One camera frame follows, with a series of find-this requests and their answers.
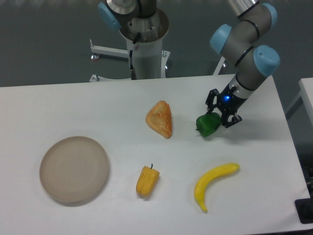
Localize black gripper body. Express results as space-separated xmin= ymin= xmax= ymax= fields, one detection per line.
xmin=217 ymin=85 xmax=247 ymax=118

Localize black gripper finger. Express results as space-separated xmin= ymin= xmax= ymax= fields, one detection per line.
xmin=221 ymin=113 xmax=242 ymax=128
xmin=205 ymin=89 xmax=220 ymax=113

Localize green toy pepper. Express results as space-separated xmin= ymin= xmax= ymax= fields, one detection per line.
xmin=196 ymin=112 xmax=221 ymax=137

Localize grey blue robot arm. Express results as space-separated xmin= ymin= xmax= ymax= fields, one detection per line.
xmin=97 ymin=0 xmax=280 ymax=128

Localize orange toy pepper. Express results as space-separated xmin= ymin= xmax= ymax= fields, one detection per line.
xmin=136 ymin=164 xmax=160 ymax=197

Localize orange triangular bread toy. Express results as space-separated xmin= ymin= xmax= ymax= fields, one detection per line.
xmin=145 ymin=100 xmax=172 ymax=139

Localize yellow toy banana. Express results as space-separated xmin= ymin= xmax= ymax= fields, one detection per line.
xmin=194 ymin=163 xmax=241 ymax=213

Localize black device at edge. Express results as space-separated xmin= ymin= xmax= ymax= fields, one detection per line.
xmin=294 ymin=198 xmax=313 ymax=224

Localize beige round plate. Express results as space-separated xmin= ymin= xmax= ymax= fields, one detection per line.
xmin=39 ymin=136 xmax=110 ymax=205

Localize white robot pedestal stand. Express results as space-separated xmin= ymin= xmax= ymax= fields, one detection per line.
xmin=88 ymin=8 xmax=229 ymax=83

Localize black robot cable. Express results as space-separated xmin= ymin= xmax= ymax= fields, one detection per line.
xmin=129 ymin=32 xmax=141 ymax=80

